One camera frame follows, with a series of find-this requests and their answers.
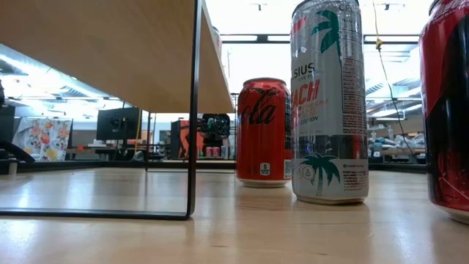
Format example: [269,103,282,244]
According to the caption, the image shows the red black Coca-Cola can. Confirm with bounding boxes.
[236,77,293,188]
[418,0,469,225]

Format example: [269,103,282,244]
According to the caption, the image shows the white Celsius can black lid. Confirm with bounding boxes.
[211,26,223,62]
[290,0,369,205]

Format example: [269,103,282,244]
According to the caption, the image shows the wooden shelf black metal legs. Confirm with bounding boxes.
[0,0,238,221]

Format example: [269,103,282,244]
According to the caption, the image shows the background black robot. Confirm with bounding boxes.
[199,113,232,147]

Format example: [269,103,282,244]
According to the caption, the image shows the orange red panel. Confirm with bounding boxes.
[179,119,206,159]

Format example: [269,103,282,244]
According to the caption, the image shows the yellow pole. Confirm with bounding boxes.
[135,117,142,153]

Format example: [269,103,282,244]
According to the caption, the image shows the black monitor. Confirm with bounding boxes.
[96,106,142,142]

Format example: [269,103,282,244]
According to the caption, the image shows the cluttered workbench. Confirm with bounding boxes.
[368,126,426,164]

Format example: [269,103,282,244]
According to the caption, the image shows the floral patterned cloth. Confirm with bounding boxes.
[12,117,73,162]

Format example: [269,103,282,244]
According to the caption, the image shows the black rectangular object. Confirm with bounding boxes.
[0,105,16,143]

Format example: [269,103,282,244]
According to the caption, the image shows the black overhead frame beam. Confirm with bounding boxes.
[221,33,421,45]

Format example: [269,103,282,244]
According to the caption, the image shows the black metal table frame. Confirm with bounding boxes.
[0,159,428,175]

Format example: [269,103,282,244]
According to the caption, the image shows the yellow black hanging cord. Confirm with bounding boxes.
[372,0,417,157]

